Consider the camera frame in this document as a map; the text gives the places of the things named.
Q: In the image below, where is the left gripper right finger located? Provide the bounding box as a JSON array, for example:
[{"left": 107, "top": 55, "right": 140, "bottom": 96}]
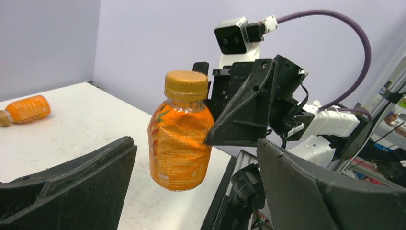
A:
[{"left": 257, "top": 138, "right": 406, "bottom": 230}]

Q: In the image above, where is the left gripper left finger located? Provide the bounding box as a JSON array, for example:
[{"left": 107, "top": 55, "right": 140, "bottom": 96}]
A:
[{"left": 0, "top": 136, "right": 137, "bottom": 230}]

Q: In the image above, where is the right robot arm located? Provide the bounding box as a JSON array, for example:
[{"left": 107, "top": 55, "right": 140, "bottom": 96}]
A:
[{"left": 202, "top": 55, "right": 372, "bottom": 230}]

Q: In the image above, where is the orange juice bottle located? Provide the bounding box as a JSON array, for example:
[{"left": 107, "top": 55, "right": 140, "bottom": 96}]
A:
[
  {"left": 147, "top": 70, "right": 214, "bottom": 191},
  {"left": 0, "top": 95, "right": 51, "bottom": 127}
]

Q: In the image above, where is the aluminium frame rail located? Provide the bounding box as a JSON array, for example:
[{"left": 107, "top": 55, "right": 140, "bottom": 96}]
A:
[{"left": 235, "top": 41, "right": 406, "bottom": 188}]

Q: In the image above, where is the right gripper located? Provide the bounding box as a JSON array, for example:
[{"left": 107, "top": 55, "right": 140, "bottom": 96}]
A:
[{"left": 205, "top": 55, "right": 306, "bottom": 147}]

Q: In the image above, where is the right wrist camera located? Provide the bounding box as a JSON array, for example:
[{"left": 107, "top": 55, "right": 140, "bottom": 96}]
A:
[{"left": 214, "top": 15, "right": 278, "bottom": 69}]

